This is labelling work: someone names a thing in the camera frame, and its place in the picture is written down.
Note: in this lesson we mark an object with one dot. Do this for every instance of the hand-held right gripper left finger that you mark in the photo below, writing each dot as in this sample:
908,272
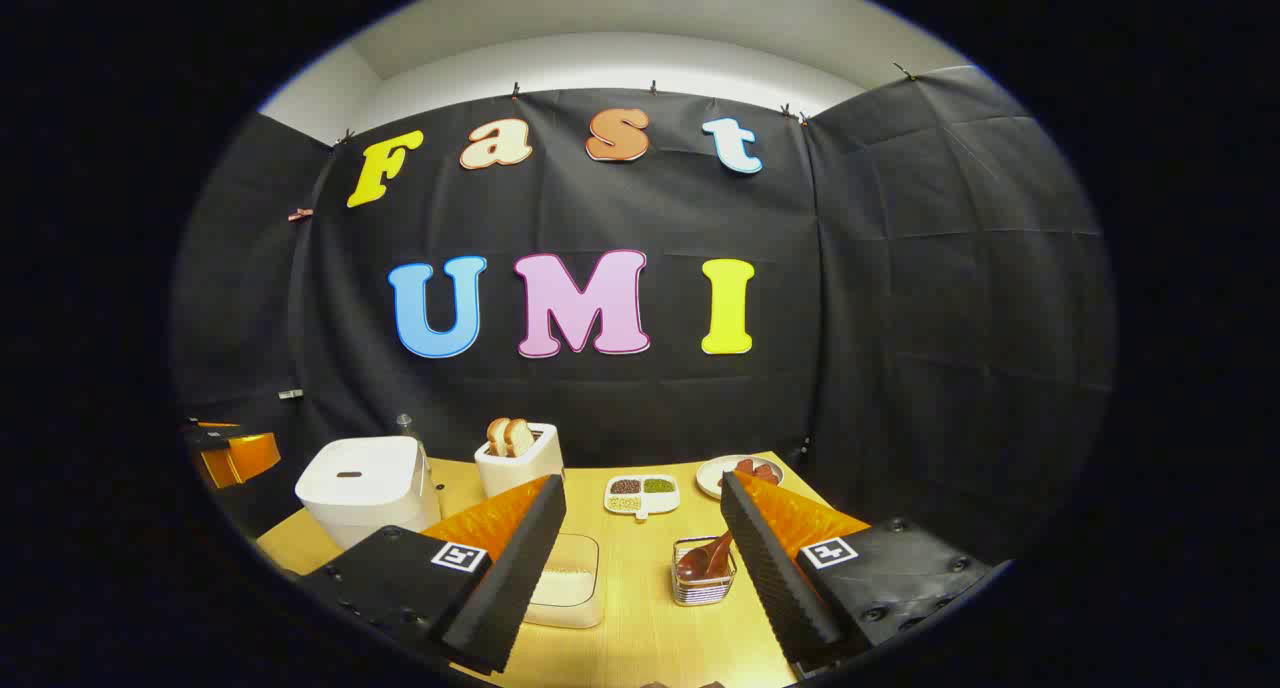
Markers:
520,578

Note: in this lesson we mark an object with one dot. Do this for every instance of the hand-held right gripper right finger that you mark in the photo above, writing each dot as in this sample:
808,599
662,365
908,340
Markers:
770,568

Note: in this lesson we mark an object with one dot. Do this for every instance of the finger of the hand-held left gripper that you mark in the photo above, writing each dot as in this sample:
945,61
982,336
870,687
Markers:
245,458
212,435

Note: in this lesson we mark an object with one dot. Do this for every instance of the clear box of rice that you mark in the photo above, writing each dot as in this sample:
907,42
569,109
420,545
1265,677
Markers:
570,588

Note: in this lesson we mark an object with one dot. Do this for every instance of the brown wooden spoon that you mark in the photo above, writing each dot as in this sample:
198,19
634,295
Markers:
695,560

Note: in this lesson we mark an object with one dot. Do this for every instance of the white rice cooker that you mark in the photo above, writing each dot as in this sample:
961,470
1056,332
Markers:
360,488

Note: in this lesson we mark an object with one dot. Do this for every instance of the white toaster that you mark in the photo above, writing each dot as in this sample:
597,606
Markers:
515,476

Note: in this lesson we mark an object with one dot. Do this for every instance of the white round plate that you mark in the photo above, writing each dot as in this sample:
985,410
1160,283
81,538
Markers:
710,476

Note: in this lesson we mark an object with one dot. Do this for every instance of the white divided bean dish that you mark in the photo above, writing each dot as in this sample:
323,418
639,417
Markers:
642,508

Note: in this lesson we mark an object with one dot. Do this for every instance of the bread slice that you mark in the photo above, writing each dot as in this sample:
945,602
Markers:
494,436
520,436

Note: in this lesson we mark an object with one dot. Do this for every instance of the clear glass bottle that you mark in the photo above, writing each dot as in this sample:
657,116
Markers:
405,426

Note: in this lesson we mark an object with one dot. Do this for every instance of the black backdrop cloth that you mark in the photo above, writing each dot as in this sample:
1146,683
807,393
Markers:
900,318

